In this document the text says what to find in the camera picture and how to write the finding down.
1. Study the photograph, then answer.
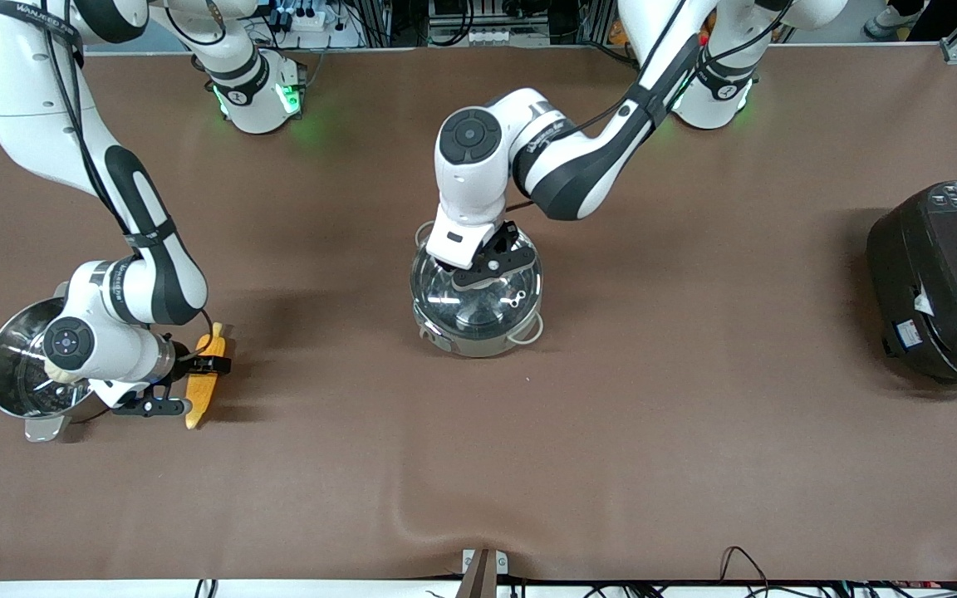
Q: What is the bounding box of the yellow corn cob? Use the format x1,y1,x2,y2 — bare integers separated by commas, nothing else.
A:
184,322,228,430

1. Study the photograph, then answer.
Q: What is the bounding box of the glass pot lid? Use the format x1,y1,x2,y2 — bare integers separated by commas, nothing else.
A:
410,237,544,337

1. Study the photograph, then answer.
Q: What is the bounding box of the steel cooking pot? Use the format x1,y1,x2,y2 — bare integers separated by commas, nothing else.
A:
410,220,546,360

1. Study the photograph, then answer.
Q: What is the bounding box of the steel steamer pot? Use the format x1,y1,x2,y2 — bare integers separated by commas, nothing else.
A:
0,281,118,444

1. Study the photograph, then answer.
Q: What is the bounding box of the brown table cover mat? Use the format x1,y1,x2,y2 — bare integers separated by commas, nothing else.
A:
0,43,957,582

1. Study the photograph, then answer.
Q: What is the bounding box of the white power strip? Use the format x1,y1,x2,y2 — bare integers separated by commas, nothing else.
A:
464,27,531,47
271,0,363,49

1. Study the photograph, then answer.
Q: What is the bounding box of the black rice cooker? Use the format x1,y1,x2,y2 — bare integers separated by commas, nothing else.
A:
865,179,957,393

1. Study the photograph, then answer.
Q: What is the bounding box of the grey sneaker shoe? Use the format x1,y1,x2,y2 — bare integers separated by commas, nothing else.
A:
865,4,915,41

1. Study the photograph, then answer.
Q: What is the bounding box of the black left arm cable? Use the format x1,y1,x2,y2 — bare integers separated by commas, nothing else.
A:
503,0,687,208

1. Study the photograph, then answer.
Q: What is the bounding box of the thin black cable loop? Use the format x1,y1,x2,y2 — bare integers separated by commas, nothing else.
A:
719,546,770,595

